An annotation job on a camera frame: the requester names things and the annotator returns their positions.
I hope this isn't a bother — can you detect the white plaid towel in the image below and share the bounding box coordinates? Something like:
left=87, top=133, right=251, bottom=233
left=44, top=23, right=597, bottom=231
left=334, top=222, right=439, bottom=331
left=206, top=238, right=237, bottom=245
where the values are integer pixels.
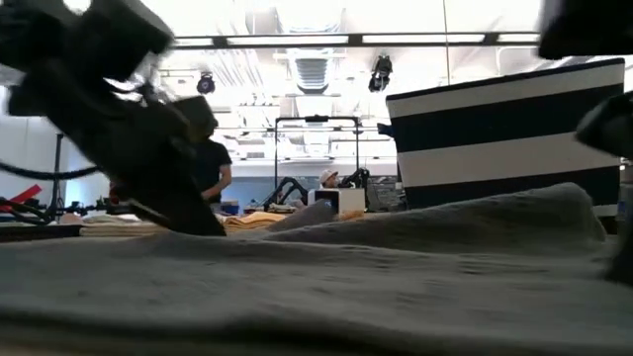
left=78, top=212, right=170, bottom=238

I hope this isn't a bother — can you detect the long ceiling light bar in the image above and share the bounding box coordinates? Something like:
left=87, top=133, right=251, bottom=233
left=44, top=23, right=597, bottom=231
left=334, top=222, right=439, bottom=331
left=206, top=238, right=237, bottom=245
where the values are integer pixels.
left=171, top=31, right=541, bottom=50

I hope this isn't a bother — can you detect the orange towel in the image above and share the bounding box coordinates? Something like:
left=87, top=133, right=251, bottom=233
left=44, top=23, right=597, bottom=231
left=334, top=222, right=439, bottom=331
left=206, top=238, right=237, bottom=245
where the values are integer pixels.
left=221, top=211, right=289, bottom=234

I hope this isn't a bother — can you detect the dark grey towel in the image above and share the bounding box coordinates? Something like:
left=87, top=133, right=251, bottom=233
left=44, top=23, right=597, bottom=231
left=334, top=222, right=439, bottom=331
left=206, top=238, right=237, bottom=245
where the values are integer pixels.
left=0, top=181, right=633, bottom=356

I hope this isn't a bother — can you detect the black cable loop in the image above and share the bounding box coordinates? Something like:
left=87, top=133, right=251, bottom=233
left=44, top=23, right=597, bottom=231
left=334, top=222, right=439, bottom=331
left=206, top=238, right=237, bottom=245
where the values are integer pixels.
left=0, top=160, right=101, bottom=182

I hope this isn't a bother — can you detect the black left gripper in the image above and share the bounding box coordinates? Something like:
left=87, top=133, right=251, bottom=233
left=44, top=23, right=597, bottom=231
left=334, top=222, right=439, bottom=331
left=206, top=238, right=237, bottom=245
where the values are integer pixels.
left=0, top=0, right=228, bottom=237

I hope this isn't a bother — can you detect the person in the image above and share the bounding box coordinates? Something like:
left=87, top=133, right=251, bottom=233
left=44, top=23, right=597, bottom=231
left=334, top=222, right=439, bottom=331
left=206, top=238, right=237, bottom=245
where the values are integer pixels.
left=191, top=116, right=234, bottom=205
left=317, top=168, right=341, bottom=191

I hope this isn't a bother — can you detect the navy white striped fabric bin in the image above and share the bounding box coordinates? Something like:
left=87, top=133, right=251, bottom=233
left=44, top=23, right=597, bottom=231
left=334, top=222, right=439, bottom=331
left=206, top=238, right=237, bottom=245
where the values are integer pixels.
left=377, top=57, right=628, bottom=220

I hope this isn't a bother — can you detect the white device with blue display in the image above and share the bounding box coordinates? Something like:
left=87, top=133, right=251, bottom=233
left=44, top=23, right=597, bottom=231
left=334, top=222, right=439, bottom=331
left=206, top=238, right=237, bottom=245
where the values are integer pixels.
left=307, top=187, right=343, bottom=216

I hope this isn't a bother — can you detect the black ceiling spotlight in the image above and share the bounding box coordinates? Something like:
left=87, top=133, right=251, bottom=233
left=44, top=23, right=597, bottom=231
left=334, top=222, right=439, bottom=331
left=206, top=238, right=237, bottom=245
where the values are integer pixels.
left=195, top=71, right=218, bottom=96
left=367, top=53, right=395, bottom=94

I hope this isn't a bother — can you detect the black aluminium table frame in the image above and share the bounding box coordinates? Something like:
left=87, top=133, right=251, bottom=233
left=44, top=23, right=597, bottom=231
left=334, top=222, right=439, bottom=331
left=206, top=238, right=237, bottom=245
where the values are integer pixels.
left=0, top=223, right=84, bottom=244

